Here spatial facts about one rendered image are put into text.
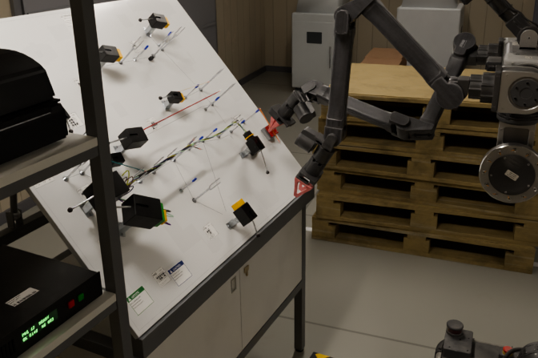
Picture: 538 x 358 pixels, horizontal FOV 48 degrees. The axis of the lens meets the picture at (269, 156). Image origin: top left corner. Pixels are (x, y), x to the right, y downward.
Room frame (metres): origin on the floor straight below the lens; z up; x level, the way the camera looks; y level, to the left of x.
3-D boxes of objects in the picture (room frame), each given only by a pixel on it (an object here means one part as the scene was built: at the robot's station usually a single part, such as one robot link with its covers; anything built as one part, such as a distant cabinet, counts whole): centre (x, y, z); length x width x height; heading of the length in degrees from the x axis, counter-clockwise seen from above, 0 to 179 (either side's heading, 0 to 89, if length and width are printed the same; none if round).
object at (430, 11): (7.25, -1.94, 0.75); 0.74 x 0.63 x 1.51; 69
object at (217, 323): (1.65, 0.24, 0.60); 0.55 x 0.02 x 0.39; 153
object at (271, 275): (2.14, -0.01, 0.60); 0.55 x 0.03 x 0.39; 153
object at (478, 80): (1.70, -0.62, 1.45); 0.09 x 0.08 x 0.12; 159
